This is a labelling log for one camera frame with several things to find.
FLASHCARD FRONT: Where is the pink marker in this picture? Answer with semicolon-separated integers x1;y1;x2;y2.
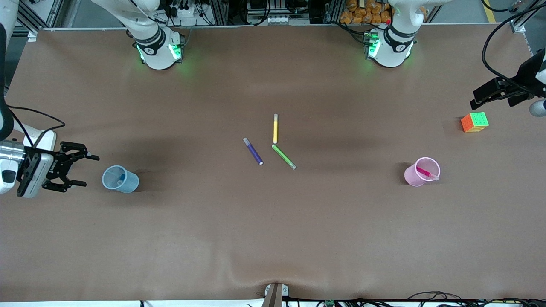
416;166;440;181

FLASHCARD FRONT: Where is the white lamp stand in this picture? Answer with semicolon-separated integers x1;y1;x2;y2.
13;122;57;151

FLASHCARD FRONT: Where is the colourful puzzle cube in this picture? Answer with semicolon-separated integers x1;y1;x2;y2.
461;112;490;133

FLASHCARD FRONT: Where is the blue mesh cup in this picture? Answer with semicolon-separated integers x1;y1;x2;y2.
102;165;140;194

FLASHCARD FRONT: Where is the pink mesh cup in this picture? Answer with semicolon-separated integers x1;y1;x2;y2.
404;156;441;187

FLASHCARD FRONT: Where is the orange snack packets pile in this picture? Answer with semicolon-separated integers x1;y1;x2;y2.
340;0;393;24

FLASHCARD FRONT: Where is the purple marker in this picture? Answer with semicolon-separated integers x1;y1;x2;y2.
243;137;264;165

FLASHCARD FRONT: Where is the white power strip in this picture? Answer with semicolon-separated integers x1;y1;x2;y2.
171;3;202;18

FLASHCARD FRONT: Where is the green marker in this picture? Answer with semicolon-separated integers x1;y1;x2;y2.
272;144;297;170

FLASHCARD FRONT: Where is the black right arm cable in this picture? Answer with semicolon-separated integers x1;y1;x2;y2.
5;104;66;149

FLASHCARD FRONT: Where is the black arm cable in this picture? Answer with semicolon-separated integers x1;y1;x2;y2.
482;2;546;86
5;104;66;149

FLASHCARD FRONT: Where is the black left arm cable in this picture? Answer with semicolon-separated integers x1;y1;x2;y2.
482;2;546;86

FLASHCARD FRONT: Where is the aluminium frame strut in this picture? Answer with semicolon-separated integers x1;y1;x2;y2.
510;0;546;33

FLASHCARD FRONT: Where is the aluminium frame post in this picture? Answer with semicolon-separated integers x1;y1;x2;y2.
324;0;342;24
211;0;229;25

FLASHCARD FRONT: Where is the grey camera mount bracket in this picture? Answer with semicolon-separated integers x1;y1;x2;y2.
261;282;290;307

